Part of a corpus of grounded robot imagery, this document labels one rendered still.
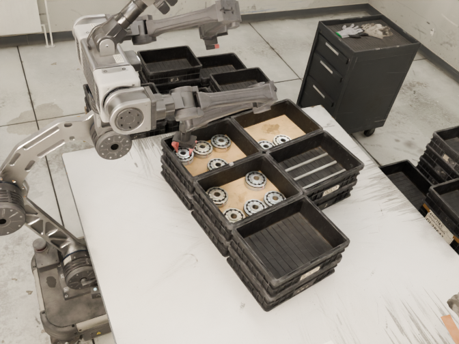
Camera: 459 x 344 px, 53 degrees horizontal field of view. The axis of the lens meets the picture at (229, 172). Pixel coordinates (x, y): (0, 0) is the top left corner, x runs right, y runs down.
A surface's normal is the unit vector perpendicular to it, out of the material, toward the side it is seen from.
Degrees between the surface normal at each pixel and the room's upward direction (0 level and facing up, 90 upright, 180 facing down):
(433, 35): 90
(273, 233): 0
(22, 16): 90
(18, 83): 0
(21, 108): 0
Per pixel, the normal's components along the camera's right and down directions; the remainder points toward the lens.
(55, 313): 0.12, -0.71
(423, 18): -0.90, 0.21
